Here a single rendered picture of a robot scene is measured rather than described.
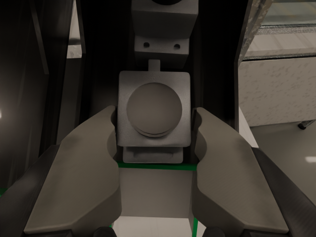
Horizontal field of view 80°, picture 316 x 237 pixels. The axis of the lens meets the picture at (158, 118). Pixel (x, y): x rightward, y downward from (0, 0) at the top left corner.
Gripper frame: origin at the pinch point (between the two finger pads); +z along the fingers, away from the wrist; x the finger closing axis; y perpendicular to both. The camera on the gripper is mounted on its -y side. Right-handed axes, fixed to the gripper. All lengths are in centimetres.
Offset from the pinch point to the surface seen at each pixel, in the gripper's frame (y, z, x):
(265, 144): 89, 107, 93
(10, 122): 2.8, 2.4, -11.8
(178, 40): -3.5, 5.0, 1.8
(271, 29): 3, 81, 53
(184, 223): 36.9, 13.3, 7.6
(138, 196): 21.4, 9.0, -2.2
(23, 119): 2.6, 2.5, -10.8
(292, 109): 53, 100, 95
